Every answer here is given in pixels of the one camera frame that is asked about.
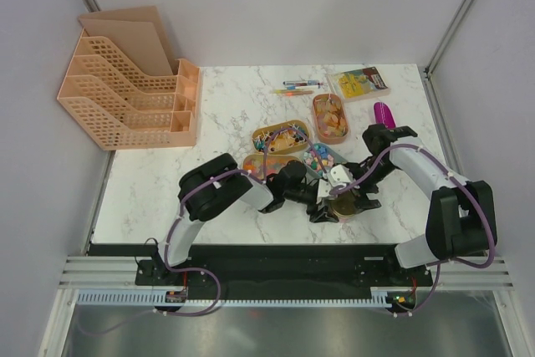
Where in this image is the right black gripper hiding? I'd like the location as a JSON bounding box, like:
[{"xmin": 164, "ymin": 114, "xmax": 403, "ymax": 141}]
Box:
[{"xmin": 345, "ymin": 156, "xmax": 397, "ymax": 214}]

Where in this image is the gold round jar lid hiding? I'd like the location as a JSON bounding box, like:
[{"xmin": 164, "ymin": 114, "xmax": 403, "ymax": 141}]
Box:
[{"xmin": 329, "ymin": 196, "xmax": 359, "ymax": 220}]

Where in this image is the magenta plastic scoop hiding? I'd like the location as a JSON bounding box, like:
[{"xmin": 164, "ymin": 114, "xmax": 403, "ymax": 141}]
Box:
[{"xmin": 373, "ymin": 102, "xmax": 396, "ymax": 129}]

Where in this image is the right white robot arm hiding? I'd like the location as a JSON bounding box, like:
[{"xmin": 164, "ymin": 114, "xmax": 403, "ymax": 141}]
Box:
[{"xmin": 339, "ymin": 124, "xmax": 497, "ymax": 285}]

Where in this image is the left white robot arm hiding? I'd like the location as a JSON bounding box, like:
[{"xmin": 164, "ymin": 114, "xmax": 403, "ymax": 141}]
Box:
[{"xmin": 154, "ymin": 153, "xmax": 339, "ymax": 284}]

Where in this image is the blue tray of pastel candies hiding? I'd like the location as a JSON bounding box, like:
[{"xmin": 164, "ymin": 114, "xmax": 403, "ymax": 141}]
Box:
[{"xmin": 302, "ymin": 143, "xmax": 347, "ymax": 179}]

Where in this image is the tan tray of lollipops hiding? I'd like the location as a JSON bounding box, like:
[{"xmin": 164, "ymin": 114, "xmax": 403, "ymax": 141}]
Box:
[{"xmin": 252, "ymin": 120, "xmax": 310, "ymax": 155}]

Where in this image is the tan tray of star gummies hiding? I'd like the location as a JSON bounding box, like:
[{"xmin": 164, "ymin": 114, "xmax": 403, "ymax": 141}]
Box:
[{"xmin": 242, "ymin": 154, "xmax": 298, "ymax": 180}]

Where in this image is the yellow picture book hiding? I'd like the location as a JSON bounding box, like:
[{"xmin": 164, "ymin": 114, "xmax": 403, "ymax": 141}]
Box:
[{"xmin": 326, "ymin": 67, "xmax": 390, "ymax": 102}]

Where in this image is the orange pen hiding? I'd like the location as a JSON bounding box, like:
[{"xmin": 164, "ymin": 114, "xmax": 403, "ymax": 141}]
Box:
[{"xmin": 272, "ymin": 85, "xmax": 321, "ymax": 96}]

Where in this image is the peach plastic file organizer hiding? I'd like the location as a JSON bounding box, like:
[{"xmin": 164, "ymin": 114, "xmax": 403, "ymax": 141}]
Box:
[{"xmin": 57, "ymin": 6, "xmax": 202, "ymax": 150}]

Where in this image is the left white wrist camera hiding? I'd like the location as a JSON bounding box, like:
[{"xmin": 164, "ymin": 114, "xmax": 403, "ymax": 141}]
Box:
[{"xmin": 317, "ymin": 179, "xmax": 333, "ymax": 203}]

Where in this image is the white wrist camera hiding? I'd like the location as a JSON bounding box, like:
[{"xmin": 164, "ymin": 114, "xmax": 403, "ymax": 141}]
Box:
[
  {"xmin": 317, "ymin": 179, "xmax": 333, "ymax": 203},
  {"xmin": 327, "ymin": 164, "xmax": 354, "ymax": 189}
]

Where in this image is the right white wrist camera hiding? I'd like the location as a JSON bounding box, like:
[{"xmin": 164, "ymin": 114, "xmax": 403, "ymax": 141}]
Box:
[{"xmin": 327, "ymin": 164, "xmax": 354, "ymax": 189}]

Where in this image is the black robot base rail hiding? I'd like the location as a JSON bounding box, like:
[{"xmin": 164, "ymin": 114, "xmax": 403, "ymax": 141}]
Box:
[{"xmin": 89, "ymin": 244, "xmax": 433, "ymax": 299}]

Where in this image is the white slotted cable duct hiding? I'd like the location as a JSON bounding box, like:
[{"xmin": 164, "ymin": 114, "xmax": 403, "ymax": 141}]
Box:
[{"xmin": 76, "ymin": 288, "xmax": 395, "ymax": 308}]

